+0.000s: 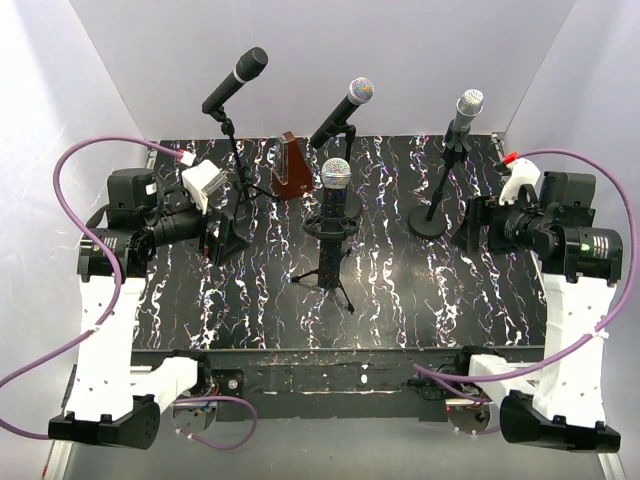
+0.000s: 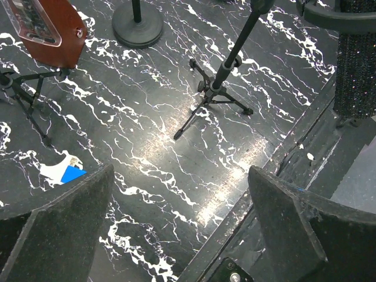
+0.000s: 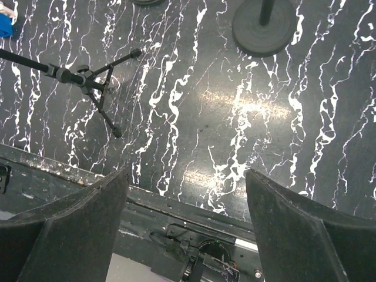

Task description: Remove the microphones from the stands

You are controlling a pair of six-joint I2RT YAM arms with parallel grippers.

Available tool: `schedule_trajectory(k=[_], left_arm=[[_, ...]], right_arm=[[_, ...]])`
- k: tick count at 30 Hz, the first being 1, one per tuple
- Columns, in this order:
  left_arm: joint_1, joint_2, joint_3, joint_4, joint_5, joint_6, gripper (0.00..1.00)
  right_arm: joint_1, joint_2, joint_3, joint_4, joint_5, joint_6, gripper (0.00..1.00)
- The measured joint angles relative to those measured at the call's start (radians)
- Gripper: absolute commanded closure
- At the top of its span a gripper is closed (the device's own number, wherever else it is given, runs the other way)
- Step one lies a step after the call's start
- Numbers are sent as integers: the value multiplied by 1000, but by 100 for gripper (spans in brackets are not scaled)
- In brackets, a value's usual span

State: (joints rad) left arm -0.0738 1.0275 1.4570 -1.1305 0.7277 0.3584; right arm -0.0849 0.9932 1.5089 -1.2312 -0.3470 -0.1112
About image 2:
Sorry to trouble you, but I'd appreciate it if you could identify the white and blue block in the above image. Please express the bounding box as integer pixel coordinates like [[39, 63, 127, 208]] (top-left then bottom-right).
[[39, 150, 87, 185]]

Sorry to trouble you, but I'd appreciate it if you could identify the brown wooden metronome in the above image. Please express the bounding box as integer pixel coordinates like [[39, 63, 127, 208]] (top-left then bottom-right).
[[1, 0, 88, 69]]

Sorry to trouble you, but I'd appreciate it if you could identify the small black tripod stand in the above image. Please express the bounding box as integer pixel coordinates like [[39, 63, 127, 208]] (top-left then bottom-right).
[[173, 0, 274, 140]]

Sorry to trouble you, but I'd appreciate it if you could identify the round base microphone stand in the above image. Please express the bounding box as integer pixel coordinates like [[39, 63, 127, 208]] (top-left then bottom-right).
[[112, 1, 164, 49]]

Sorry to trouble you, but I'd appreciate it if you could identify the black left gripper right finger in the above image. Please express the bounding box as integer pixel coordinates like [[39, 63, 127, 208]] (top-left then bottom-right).
[[248, 166, 375, 281]]

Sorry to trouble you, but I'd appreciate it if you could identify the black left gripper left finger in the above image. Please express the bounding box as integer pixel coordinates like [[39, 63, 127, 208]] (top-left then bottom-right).
[[1, 164, 114, 281]]

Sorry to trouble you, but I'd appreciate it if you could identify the tall black tripod stand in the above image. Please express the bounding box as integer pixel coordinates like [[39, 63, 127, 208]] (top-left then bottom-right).
[[1, 68, 70, 147]]

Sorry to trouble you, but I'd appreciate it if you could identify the black glitter microphone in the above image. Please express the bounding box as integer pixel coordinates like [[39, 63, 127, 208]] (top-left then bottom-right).
[[296, 1, 375, 119]]

